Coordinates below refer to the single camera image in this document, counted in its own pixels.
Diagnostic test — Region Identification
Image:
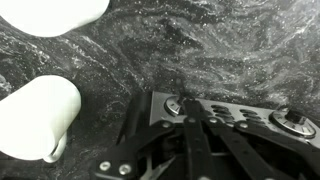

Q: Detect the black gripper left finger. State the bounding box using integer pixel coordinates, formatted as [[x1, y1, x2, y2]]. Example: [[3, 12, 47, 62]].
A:
[[89, 77, 201, 180]]

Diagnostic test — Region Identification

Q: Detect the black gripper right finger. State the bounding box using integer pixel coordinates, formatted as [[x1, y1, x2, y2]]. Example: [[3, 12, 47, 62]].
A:
[[179, 78, 320, 180]]

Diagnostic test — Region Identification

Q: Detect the black and steel toaster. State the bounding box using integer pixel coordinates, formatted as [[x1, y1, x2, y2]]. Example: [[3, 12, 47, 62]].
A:
[[115, 89, 320, 180]]

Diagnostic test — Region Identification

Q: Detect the white ceramic mug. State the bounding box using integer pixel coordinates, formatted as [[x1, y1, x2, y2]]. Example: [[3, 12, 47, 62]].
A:
[[0, 74, 83, 164], [0, 0, 111, 38]]

